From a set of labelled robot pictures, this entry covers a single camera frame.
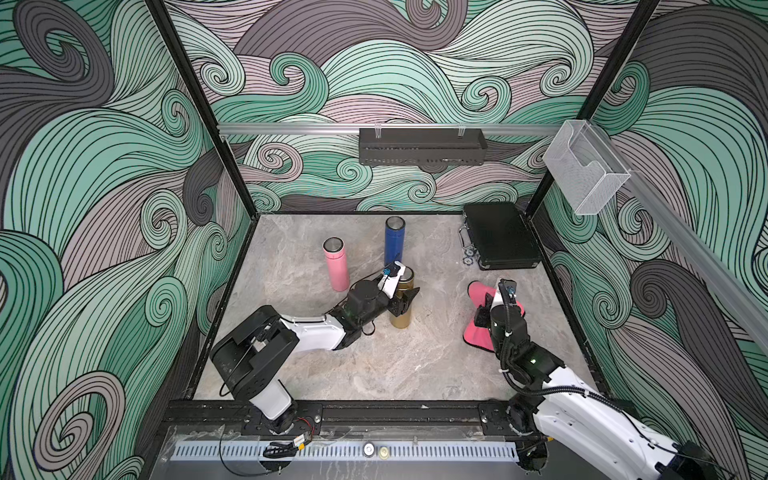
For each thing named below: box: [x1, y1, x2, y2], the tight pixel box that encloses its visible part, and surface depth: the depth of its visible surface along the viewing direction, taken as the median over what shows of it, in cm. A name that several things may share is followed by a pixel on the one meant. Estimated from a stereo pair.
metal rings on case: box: [458, 225, 476, 266], surface depth 112 cm
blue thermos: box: [384, 216, 406, 266], surface depth 93 cm
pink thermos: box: [322, 236, 349, 292], surface depth 85 cm
